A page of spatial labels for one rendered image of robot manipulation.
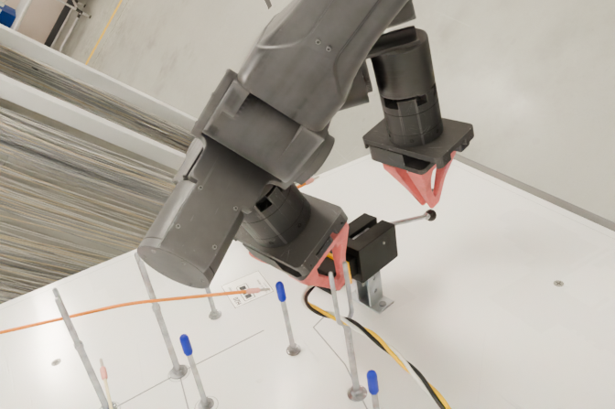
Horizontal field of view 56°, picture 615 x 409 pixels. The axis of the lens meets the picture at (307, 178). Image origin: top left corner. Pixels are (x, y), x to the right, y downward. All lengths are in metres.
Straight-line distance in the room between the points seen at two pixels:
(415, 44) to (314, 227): 0.20
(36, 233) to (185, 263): 0.79
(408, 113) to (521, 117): 1.44
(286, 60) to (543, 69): 1.75
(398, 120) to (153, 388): 0.36
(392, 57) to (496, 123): 1.51
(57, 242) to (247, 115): 0.86
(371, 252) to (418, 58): 0.19
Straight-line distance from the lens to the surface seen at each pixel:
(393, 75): 0.56
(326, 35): 0.32
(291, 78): 0.34
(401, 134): 0.60
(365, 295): 0.65
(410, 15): 0.55
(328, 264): 0.57
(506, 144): 1.99
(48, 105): 1.09
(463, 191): 0.83
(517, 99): 2.05
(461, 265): 0.69
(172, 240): 0.39
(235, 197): 0.40
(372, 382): 0.46
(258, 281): 0.70
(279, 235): 0.48
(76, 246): 1.21
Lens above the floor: 1.55
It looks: 36 degrees down
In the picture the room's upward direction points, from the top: 65 degrees counter-clockwise
